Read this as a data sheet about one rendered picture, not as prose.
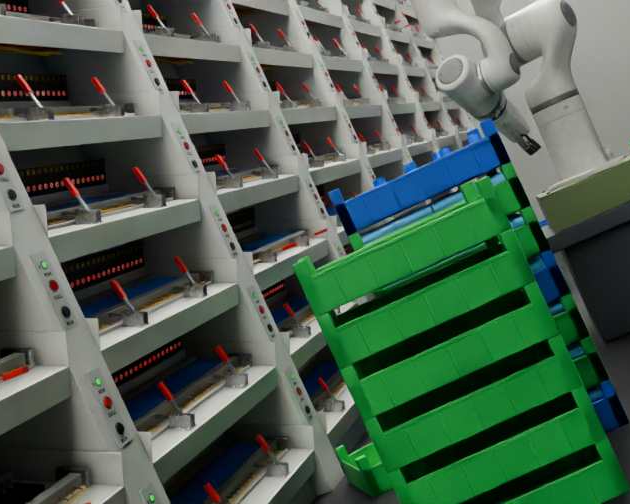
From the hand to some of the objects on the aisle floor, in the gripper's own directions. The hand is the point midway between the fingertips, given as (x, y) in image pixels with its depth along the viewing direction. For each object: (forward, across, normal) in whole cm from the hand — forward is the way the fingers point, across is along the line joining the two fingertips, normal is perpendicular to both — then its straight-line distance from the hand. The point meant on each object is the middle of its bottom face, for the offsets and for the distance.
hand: (525, 135), depth 237 cm
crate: (-10, +58, -50) cm, 77 cm away
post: (-68, +92, -78) cm, 138 cm away
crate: (-21, +74, -25) cm, 81 cm away
